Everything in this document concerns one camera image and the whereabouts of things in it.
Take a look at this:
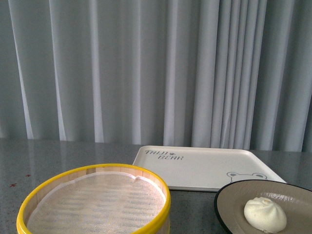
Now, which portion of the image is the beige plate with black rim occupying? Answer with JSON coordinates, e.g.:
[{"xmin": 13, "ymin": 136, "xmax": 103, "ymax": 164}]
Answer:
[{"xmin": 214, "ymin": 180, "xmax": 312, "ymax": 234}]

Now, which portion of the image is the white steamer cloth liner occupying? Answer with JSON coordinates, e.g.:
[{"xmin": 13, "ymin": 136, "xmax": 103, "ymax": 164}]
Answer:
[{"xmin": 27, "ymin": 172, "xmax": 167, "ymax": 234}]

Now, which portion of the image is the white bear print tray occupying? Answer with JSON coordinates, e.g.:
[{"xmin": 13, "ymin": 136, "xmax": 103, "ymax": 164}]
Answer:
[{"xmin": 133, "ymin": 146, "xmax": 283, "ymax": 192}]

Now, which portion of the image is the yellow rimmed wooden steamer basket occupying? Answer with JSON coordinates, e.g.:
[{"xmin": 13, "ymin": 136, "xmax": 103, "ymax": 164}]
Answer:
[{"xmin": 17, "ymin": 163, "xmax": 171, "ymax": 234}]

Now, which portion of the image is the white steamed bun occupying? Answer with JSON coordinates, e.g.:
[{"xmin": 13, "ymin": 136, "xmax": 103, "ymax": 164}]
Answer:
[{"xmin": 244, "ymin": 197, "xmax": 287, "ymax": 234}]

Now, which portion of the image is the grey pleated curtain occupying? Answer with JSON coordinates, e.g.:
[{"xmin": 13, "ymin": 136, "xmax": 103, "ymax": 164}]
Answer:
[{"xmin": 0, "ymin": 0, "xmax": 312, "ymax": 152}]

